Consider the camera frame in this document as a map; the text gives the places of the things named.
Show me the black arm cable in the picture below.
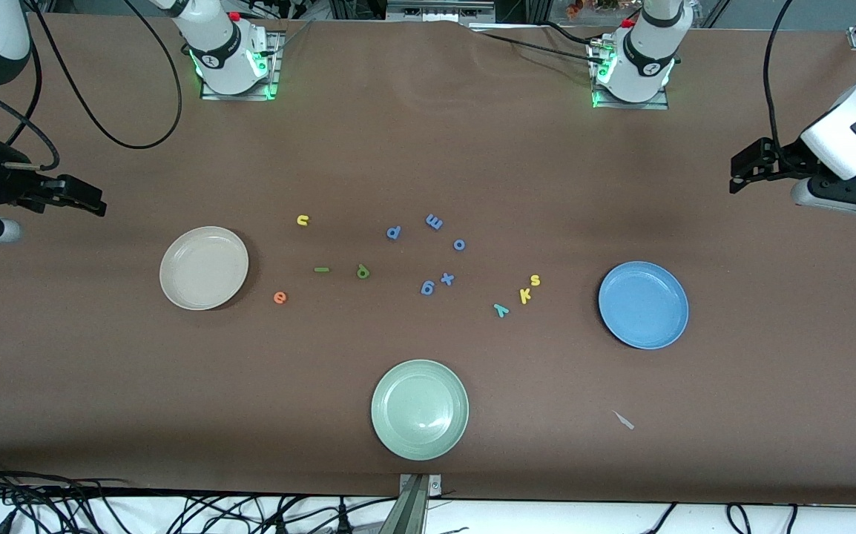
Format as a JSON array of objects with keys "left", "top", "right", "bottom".
[
  {"left": 765, "top": 0, "right": 803, "bottom": 156},
  {"left": 0, "top": 0, "right": 183, "bottom": 170}
]

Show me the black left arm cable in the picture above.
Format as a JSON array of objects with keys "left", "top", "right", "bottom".
[{"left": 765, "top": 0, "right": 803, "bottom": 156}]

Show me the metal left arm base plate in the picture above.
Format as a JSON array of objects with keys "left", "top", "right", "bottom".
[{"left": 593, "top": 41, "right": 670, "bottom": 111}]

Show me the brown table cover sheet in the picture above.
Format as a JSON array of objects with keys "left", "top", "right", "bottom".
[{"left": 0, "top": 11, "right": 856, "bottom": 509}]

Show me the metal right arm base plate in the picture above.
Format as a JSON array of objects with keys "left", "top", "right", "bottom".
[{"left": 200, "top": 30, "right": 284, "bottom": 101}]

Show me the metal table edge bracket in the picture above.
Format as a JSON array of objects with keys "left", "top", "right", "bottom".
[{"left": 380, "top": 473, "right": 444, "bottom": 534}]

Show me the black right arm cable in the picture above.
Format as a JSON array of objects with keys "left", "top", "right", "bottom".
[{"left": 0, "top": 0, "right": 183, "bottom": 170}]

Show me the aluminium frame profile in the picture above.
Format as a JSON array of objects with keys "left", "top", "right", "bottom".
[{"left": 386, "top": 0, "right": 497, "bottom": 23}]

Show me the thin grey cable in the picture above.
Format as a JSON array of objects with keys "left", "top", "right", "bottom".
[{"left": 276, "top": 19, "right": 314, "bottom": 56}]

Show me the pale green round plate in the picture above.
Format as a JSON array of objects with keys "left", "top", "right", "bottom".
[{"left": 370, "top": 359, "right": 470, "bottom": 462}]

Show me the beige round plate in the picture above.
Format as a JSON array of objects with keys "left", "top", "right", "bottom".
[{"left": 159, "top": 225, "right": 250, "bottom": 312}]

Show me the blue round plate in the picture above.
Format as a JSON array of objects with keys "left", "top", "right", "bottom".
[{"left": 597, "top": 260, "right": 690, "bottom": 350}]

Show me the orange brown dried plant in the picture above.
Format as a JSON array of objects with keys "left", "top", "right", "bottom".
[{"left": 566, "top": 0, "right": 622, "bottom": 17}]

